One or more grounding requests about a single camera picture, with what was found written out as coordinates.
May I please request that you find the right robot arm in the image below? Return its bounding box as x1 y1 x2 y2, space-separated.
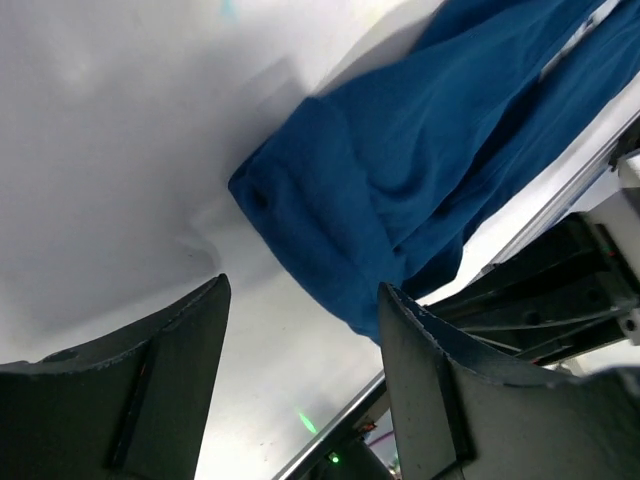
427 151 639 366

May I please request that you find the aluminium frame rail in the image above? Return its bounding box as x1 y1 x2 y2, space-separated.
280 117 639 479

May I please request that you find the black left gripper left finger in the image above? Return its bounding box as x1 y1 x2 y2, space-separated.
1 275 231 479

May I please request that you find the dark blue t shirt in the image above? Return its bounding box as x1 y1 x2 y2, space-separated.
228 0 639 340

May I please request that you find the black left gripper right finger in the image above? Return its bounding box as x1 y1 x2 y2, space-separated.
378 284 639 479

